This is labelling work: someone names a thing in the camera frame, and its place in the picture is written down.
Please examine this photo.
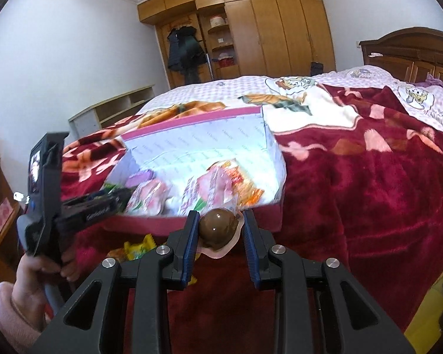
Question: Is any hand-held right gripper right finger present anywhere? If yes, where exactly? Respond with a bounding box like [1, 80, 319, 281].
[242, 209, 416, 354]

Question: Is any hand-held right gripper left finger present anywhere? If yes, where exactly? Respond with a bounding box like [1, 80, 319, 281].
[31, 210, 201, 354]

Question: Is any small pink drink pouch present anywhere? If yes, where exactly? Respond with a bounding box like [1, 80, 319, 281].
[123, 180, 170, 216]

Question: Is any purple tin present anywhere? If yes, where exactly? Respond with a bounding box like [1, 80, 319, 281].
[127, 170, 154, 189]

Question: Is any brown chocolate ball cup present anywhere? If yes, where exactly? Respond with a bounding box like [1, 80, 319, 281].
[197, 207, 244, 259]

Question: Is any orange cracker packet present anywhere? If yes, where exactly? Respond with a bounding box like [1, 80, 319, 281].
[212, 158, 264, 207]

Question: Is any large pink drink pouch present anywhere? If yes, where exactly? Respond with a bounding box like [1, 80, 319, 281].
[177, 164, 240, 216]

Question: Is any pink cardboard box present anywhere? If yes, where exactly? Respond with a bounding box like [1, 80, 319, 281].
[74, 105, 286, 237]

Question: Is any person's left forearm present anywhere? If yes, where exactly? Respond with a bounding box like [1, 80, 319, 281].
[0, 282, 47, 354]

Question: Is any person's left hand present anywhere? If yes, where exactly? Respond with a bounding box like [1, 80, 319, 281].
[13, 247, 82, 314]

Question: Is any wooden nightstand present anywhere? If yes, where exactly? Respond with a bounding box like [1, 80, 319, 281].
[0, 155, 23, 266]

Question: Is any pink patterned box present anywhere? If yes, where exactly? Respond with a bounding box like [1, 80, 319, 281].
[0, 197, 14, 238]

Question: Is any low grey shelf unit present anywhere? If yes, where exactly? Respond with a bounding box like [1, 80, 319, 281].
[68, 85, 156, 137]

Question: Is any red floral blanket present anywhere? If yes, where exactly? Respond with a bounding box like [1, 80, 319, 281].
[61, 83, 443, 354]

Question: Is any black coat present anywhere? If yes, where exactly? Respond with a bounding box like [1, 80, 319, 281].
[166, 25, 203, 85]

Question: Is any yellow floor mat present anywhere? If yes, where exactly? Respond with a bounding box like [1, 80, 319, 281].
[404, 276, 443, 343]

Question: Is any wooden wardrobe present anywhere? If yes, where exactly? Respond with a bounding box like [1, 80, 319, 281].
[137, 0, 336, 89]

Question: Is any dark wooden headboard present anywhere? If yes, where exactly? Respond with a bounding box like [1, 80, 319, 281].
[359, 27, 443, 93]

